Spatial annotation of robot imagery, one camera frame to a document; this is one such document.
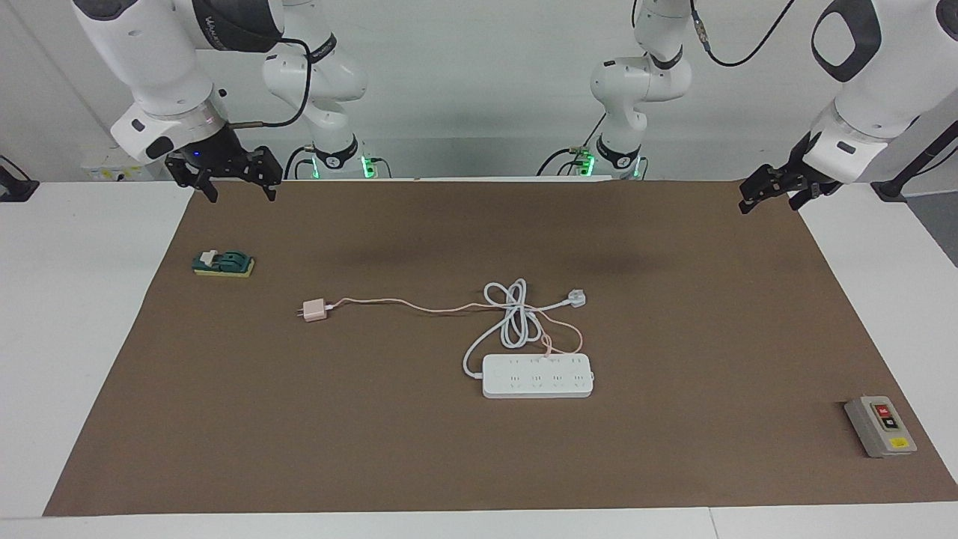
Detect brown table mat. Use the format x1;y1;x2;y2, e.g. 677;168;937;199
43;180;958;517

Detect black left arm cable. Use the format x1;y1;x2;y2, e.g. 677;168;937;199
689;0;796;68

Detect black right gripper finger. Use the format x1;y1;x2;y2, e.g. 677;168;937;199
165;152;220;204
241;146;284;201

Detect green knife switch yellow base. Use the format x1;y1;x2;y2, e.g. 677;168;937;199
192;249;256;278

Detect white wall outlet box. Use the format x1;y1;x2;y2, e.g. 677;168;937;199
81;146;167;182

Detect black base power cable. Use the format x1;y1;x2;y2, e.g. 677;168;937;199
536;112;608;178
283;144;319;180

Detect grey on-off switch box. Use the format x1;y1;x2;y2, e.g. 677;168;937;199
844;395;918;459

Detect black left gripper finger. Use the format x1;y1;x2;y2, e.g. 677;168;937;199
788;182;833;211
739;163;790;215

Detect thin pink charging cable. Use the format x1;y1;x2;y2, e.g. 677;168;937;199
326;296;586;357

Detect black slanted stand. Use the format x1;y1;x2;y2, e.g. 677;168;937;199
870;120;958;203

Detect white power strip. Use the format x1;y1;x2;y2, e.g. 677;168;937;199
481;353;594;399

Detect white power strip cord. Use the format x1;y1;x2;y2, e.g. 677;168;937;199
462;278;573;379

